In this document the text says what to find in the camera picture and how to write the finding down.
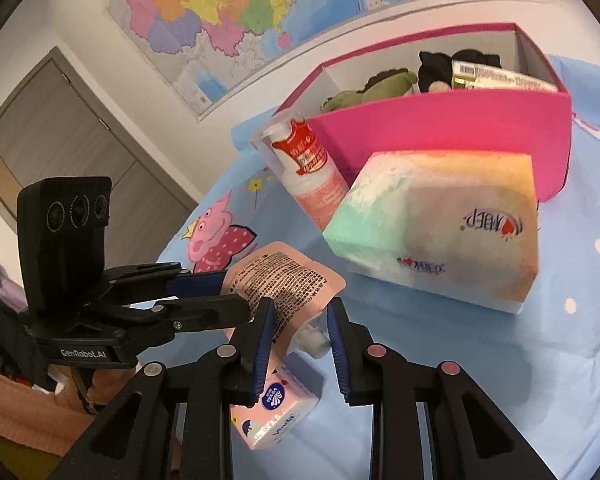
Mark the pink storage box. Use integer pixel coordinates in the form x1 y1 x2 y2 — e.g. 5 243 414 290
272 22 573 204

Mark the green dinosaur plush toy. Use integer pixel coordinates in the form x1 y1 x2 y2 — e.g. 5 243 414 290
321 67 418 112

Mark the dark cloth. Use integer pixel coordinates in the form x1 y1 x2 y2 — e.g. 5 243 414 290
0 290 57 392

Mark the black plush toy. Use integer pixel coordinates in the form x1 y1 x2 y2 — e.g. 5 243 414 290
417 49 503 94

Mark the grey-brown wardrobe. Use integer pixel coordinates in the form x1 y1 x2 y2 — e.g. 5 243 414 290
0 45 202 272

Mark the small pink tissue packet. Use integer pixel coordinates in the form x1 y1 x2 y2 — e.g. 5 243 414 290
228 360 324 452

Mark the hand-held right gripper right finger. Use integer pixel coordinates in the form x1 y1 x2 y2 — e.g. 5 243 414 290
326 296 553 480

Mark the person's left forearm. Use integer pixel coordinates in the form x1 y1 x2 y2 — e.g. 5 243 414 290
0 362 131 456

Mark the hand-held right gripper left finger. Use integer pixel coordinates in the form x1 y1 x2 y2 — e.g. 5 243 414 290
47 296 278 480

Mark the colourful wall map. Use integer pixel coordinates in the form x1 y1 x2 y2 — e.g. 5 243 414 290
107 0 538 122

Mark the pastel tissue box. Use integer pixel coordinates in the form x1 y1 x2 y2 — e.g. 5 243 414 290
322 149 541 316

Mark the purple cloth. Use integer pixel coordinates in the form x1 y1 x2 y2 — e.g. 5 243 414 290
0 261 29 312

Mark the yellow white wet wipes pack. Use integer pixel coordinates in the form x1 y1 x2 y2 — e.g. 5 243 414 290
450 60 561 94

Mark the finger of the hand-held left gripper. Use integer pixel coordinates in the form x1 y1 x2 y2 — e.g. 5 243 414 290
102 261 231 307
116 294 254 347

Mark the pink bottle red label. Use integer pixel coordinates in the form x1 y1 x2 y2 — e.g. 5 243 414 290
251 115 352 232

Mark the pink spouted pouch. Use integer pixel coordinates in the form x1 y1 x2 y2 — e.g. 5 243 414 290
220 241 347 359

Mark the blue cartoon printed bedsheet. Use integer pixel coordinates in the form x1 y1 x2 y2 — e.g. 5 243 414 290
157 52 600 480

